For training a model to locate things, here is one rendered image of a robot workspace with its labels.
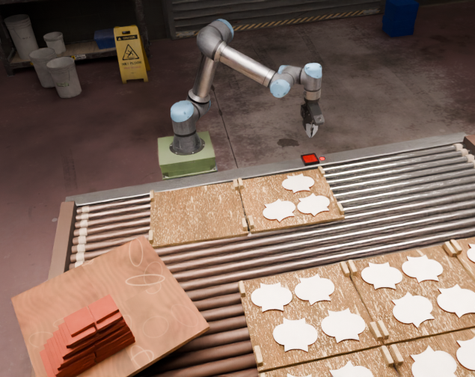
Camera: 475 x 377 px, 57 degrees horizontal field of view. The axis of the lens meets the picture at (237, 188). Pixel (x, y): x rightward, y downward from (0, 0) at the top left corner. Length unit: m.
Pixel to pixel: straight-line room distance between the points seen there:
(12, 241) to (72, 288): 1.99
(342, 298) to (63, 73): 4.23
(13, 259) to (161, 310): 2.11
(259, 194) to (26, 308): 1.04
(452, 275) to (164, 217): 1.17
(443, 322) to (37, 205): 3.08
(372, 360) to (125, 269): 0.88
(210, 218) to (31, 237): 1.94
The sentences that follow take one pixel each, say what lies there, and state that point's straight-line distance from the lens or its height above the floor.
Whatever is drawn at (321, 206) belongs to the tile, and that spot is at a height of 0.95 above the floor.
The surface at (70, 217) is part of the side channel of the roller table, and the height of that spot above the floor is 0.95.
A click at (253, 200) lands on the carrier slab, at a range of 1.98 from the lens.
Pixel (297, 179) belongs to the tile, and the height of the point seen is 0.95.
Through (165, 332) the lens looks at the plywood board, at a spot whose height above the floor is 1.04.
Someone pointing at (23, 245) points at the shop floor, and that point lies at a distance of 3.55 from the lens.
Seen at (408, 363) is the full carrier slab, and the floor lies 0.94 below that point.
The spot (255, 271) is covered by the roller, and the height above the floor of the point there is 0.92.
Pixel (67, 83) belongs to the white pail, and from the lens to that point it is 5.30.
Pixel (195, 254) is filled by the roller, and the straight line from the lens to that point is 1.81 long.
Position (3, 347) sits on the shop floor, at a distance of 3.02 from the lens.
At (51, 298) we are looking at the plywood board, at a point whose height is 1.04.
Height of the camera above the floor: 2.24
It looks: 40 degrees down
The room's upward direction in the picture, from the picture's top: 4 degrees counter-clockwise
